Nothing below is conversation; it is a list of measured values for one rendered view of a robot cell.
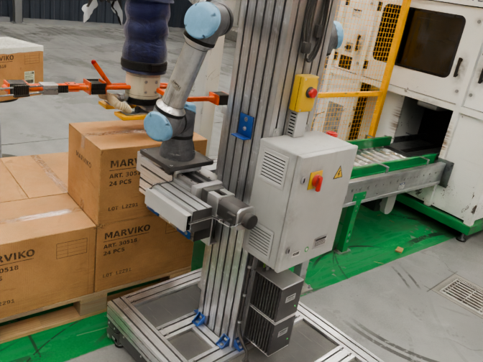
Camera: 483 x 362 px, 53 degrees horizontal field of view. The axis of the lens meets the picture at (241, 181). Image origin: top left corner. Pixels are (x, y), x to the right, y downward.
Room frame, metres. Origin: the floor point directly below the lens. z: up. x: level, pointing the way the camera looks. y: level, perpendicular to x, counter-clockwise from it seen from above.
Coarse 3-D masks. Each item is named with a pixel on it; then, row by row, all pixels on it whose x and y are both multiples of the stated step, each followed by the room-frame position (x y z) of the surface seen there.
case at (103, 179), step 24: (120, 120) 2.56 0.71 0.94; (72, 144) 2.33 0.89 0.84; (96, 144) 2.13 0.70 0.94; (120, 144) 2.18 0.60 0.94; (144, 144) 2.23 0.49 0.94; (72, 168) 2.33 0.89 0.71; (96, 168) 2.10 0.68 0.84; (120, 168) 2.14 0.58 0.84; (72, 192) 2.32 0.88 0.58; (96, 192) 2.09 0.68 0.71; (120, 192) 2.15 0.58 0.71; (96, 216) 2.08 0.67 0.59; (120, 216) 2.15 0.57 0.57; (144, 216) 2.25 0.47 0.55
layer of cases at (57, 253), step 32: (0, 160) 2.65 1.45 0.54; (32, 160) 2.73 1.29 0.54; (64, 160) 2.81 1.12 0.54; (0, 192) 2.25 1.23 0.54; (32, 192) 2.31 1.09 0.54; (64, 192) 2.37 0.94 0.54; (0, 224) 1.95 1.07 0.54; (32, 224) 1.99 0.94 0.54; (64, 224) 2.04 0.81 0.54; (128, 224) 2.19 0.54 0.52; (160, 224) 2.31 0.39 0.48; (0, 256) 1.79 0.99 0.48; (32, 256) 1.88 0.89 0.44; (64, 256) 1.97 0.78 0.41; (96, 256) 2.08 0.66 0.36; (128, 256) 2.20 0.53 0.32; (160, 256) 2.33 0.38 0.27; (0, 288) 1.78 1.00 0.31; (32, 288) 1.87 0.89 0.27; (64, 288) 1.97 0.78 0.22; (96, 288) 2.08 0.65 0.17
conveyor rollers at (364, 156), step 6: (360, 150) 4.09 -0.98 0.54; (366, 150) 4.15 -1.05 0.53; (372, 150) 4.12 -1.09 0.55; (378, 150) 4.17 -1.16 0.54; (384, 150) 4.23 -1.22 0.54; (390, 150) 4.21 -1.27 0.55; (360, 156) 3.89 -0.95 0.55; (366, 156) 3.94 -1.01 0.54; (372, 156) 3.99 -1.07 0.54; (378, 156) 3.97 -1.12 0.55; (384, 156) 4.02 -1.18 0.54; (390, 156) 4.07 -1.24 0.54; (396, 156) 4.13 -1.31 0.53; (402, 156) 4.10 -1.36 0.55; (354, 162) 3.70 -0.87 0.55; (360, 162) 3.75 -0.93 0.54; (366, 162) 3.81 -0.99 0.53; (372, 162) 3.78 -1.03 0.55
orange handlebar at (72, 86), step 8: (32, 88) 2.04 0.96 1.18; (40, 88) 2.07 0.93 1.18; (72, 88) 2.16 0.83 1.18; (80, 88) 2.19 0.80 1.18; (88, 88) 2.21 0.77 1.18; (112, 88) 2.29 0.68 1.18; (120, 88) 2.32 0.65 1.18; (128, 88) 2.34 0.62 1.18; (160, 88) 2.38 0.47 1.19; (200, 96) 2.35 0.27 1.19; (208, 96) 2.38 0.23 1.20
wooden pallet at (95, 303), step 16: (176, 272) 2.40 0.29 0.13; (112, 288) 2.14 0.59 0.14; (64, 304) 1.97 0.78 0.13; (80, 304) 2.03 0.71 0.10; (96, 304) 2.09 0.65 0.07; (0, 320) 1.78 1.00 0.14; (32, 320) 1.94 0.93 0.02; (48, 320) 1.96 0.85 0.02; (64, 320) 1.98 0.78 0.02; (0, 336) 1.80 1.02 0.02; (16, 336) 1.82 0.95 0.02
